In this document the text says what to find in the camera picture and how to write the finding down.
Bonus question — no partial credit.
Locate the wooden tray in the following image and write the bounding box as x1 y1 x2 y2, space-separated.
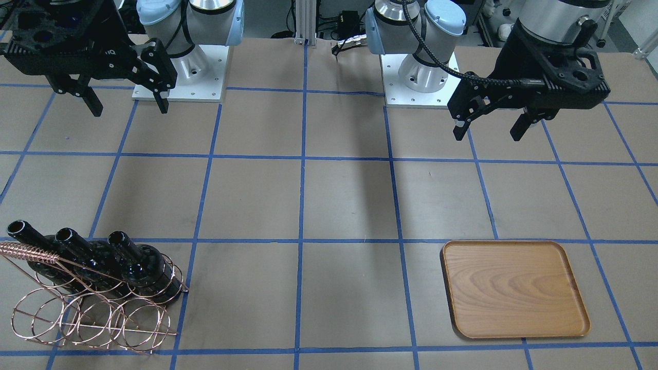
441 240 591 340

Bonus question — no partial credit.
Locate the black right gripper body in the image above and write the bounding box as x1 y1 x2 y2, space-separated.
2 1 140 84

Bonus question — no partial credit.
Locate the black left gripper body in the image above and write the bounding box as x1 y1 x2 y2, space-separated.
482 23 611 116

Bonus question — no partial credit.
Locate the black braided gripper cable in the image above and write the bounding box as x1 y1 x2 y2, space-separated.
401 0 545 88

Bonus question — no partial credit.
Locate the copper wire wine basket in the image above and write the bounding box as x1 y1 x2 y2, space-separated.
2 242 178 354

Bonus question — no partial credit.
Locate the aluminium frame post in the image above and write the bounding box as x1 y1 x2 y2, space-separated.
294 0 318 48

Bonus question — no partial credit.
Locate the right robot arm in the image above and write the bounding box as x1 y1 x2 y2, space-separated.
2 1 244 117

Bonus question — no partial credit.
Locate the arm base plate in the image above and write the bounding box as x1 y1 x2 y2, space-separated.
168 45 231 103
380 54 460 109

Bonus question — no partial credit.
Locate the dark wine bottle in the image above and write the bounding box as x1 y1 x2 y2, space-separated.
107 230 183 305
56 228 132 299
7 220 81 293

